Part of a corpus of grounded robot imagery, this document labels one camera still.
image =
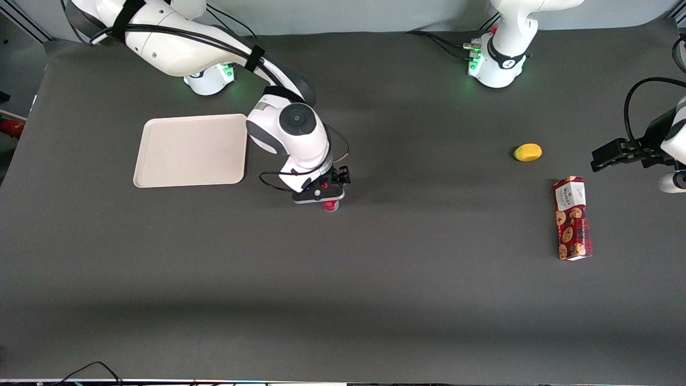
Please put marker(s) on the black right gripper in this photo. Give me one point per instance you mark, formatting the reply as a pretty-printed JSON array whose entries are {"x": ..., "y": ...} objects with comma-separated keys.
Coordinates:
[{"x": 340, "y": 175}]

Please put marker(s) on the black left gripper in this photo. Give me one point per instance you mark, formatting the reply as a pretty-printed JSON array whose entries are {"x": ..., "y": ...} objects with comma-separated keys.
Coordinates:
[{"x": 646, "y": 145}]

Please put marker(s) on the red coke bottle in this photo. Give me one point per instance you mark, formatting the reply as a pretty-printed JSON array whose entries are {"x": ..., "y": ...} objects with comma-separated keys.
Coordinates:
[{"x": 331, "y": 206}]

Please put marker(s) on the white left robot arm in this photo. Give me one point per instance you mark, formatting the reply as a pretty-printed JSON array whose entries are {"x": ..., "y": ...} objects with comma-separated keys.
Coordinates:
[{"x": 504, "y": 64}]

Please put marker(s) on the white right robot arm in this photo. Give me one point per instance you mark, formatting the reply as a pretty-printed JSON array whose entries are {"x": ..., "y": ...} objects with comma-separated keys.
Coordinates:
[{"x": 161, "y": 51}]

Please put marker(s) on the beige plastic tray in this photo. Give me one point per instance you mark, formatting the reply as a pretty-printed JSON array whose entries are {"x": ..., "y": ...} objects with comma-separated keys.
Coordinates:
[{"x": 190, "y": 153}]

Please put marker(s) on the red tartan cookie box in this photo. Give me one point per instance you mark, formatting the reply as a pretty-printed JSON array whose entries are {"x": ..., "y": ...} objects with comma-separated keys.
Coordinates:
[{"x": 573, "y": 225}]

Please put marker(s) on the yellow lemon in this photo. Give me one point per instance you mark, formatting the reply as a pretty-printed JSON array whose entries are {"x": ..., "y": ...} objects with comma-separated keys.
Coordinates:
[{"x": 528, "y": 152}]

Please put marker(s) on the dark grey table mat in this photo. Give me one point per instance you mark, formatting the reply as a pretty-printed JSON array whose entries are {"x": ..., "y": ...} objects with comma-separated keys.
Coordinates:
[{"x": 375, "y": 295}]

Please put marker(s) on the red plastic object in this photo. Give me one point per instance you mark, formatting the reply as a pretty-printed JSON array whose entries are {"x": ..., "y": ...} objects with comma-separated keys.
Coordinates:
[{"x": 10, "y": 128}]

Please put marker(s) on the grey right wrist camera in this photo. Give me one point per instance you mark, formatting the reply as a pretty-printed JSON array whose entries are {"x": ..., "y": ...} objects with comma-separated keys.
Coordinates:
[{"x": 311, "y": 196}]

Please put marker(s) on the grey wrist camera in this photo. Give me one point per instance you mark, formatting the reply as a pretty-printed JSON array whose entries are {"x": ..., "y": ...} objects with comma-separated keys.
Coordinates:
[
  {"x": 672, "y": 183},
  {"x": 311, "y": 196}
]

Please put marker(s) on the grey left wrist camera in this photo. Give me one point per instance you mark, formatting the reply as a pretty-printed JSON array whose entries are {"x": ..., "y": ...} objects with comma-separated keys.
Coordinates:
[{"x": 672, "y": 183}]

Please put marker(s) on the aluminium frame profile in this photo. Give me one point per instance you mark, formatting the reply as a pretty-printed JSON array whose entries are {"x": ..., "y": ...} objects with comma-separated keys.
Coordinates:
[{"x": 27, "y": 24}]

